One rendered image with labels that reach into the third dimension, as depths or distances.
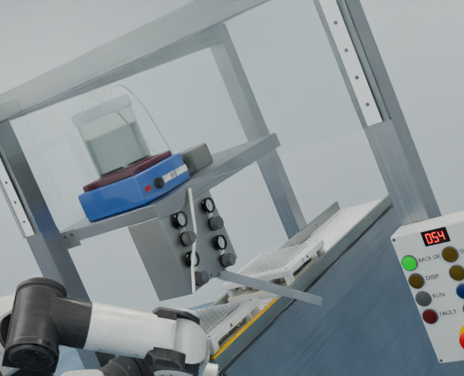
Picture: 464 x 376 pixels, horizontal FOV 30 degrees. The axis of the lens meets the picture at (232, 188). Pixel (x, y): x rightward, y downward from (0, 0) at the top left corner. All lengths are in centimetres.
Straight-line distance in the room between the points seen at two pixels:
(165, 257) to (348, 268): 85
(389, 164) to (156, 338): 54
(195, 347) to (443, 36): 379
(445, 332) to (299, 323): 85
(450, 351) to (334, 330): 105
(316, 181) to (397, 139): 404
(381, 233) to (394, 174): 136
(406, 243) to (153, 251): 69
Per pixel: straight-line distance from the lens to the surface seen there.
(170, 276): 205
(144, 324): 164
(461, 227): 155
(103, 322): 163
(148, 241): 205
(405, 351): 306
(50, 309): 162
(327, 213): 324
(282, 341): 236
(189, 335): 170
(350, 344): 274
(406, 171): 161
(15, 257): 700
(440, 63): 528
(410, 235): 159
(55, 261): 219
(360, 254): 281
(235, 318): 224
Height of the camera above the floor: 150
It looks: 8 degrees down
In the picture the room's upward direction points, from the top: 23 degrees counter-clockwise
